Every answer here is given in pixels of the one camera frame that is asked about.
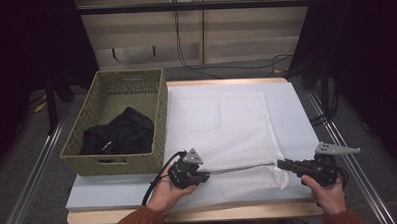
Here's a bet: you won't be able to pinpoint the left hand-held gripper black cable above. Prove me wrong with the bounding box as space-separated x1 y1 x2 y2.
139 150 188 207

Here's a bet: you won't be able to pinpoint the white foam board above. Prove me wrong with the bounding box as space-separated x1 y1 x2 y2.
61 80 324 212

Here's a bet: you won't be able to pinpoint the black garment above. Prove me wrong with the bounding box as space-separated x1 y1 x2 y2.
77 105 156 157

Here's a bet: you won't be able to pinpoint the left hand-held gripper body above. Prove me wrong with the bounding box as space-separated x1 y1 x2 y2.
167 147 207 191

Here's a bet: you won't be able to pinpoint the person's right hand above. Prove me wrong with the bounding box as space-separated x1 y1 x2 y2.
300 173 348 216

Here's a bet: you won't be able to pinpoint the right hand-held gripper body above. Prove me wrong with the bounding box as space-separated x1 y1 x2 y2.
289 140 363 189

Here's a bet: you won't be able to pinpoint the person's left hand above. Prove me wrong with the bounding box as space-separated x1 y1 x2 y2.
145 173 199 215

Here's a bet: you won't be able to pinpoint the hand-held gripper black cable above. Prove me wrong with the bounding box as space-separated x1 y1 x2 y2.
337 166 350 190
139 150 188 207

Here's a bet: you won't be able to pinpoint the green woven basket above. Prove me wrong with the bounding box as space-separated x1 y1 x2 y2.
57 67 172 178

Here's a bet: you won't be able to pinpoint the black horizontal metal bar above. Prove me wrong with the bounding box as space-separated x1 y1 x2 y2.
77 0 314 16

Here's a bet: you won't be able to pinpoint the white mesh laundry bag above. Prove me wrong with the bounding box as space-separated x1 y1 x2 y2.
160 88 293 212

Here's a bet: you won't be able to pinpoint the right hand-held gripper black cable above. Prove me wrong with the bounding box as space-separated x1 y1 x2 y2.
337 166 350 190

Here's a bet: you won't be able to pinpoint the yellow floor tape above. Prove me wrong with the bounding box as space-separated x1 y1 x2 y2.
33 93 49 114

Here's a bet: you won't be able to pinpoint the dark curtain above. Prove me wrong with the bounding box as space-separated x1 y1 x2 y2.
0 0 104 177
287 0 397 180

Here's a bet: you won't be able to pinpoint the metal floor rail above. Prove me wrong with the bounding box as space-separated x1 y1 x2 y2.
0 105 76 224
307 88 397 224

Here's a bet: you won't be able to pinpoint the black floor cables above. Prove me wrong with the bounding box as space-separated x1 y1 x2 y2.
308 83 341 127

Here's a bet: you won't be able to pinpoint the black wall cable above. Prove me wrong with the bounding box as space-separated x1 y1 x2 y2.
172 5 294 81

